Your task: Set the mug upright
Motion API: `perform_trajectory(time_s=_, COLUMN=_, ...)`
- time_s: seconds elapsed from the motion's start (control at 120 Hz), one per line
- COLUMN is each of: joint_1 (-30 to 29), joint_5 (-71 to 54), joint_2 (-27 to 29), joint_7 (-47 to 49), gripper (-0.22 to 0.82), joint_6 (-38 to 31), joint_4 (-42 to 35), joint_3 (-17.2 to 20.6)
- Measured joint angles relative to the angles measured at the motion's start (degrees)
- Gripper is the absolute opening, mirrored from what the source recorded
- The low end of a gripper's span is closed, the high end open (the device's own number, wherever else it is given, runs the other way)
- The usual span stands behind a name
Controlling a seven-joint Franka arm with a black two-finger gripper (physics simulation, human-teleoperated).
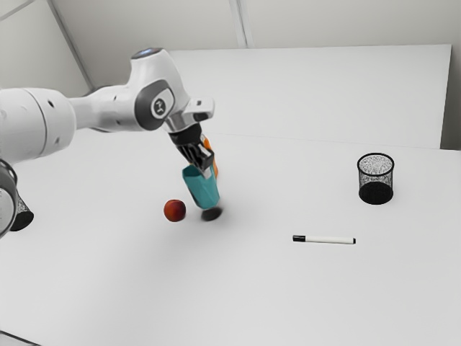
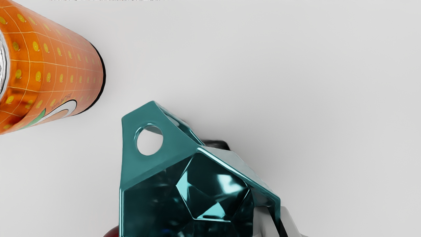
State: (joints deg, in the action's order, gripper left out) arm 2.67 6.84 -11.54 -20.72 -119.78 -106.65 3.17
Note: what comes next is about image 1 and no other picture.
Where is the teal faceted mug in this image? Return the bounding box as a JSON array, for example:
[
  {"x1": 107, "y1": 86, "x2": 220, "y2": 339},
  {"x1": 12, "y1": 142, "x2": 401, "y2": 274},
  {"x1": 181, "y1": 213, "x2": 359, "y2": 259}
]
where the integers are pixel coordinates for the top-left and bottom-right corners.
[{"x1": 181, "y1": 164, "x2": 221, "y2": 211}]

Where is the orange upright object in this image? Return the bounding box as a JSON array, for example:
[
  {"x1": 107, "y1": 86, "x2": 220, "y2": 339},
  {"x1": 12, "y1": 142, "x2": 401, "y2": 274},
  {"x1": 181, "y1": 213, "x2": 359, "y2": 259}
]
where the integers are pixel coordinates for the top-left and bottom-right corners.
[{"x1": 202, "y1": 133, "x2": 220, "y2": 181}]

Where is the black mesh pen holder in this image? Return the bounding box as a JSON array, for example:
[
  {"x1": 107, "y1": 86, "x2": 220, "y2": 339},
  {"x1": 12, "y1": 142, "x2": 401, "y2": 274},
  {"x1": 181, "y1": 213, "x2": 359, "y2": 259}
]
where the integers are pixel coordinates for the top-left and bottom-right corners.
[
  {"x1": 9, "y1": 195, "x2": 35, "y2": 232},
  {"x1": 356, "y1": 152, "x2": 395, "y2": 206}
]

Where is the red peach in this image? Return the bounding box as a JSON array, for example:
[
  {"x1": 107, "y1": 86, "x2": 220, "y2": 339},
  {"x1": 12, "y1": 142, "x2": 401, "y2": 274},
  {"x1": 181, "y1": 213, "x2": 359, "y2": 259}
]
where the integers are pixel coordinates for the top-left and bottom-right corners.
[{"x1": 164, "y1": 198, "x2": 187, "y2": 223}]

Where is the white marker pen black cap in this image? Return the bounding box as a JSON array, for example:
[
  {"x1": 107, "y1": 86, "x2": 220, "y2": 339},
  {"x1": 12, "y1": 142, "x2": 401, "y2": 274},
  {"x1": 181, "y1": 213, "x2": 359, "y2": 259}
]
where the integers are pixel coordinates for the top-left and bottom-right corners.
[{"x1": 292, "y1": 234, "x2": 358, "y2": 247}]

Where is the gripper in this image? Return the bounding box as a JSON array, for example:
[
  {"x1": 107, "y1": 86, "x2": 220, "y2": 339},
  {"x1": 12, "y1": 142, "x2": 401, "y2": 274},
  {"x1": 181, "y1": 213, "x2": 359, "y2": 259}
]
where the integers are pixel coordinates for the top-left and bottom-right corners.
[{"x1": 168, "y1": 123, "x2": 216, "y2": 179}]

